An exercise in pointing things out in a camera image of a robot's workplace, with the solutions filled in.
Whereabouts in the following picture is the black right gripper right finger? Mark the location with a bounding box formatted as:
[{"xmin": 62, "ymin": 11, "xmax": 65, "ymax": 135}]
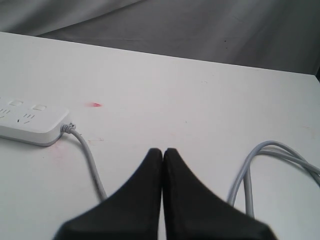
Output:
[{"xmin": 162, "ymin": 148, "xmax": 277, "ymax": 240}]

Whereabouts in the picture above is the grey backdrop cloth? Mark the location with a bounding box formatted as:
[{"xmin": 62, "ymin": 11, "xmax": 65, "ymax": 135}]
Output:
[{"xmin": 0, "ymin": 0, "xmax": 320, "ymax": 75}]

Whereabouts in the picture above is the black tripod stand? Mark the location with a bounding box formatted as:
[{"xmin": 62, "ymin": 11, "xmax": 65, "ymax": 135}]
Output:
[{"xmin": 315, "ymin": 67, "xmax": 320, "ymax": 82}]

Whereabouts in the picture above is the white five-outlet power strip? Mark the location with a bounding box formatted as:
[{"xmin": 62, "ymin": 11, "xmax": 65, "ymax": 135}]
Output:
[{"xmin": 0, "ymin": 95, "xmax": 71, "ymax": 147}]

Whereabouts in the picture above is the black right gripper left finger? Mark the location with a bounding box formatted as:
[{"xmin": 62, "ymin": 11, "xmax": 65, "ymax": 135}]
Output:
[{"xmin": 54, "ymin": 148, "xmax": 163, "ymax": 240}]

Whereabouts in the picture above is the grey power cable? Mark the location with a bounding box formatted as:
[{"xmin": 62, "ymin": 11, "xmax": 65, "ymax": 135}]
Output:
[{"xmin": 61, "ymin": 122, "xmax": 320, "ymax": 218}]

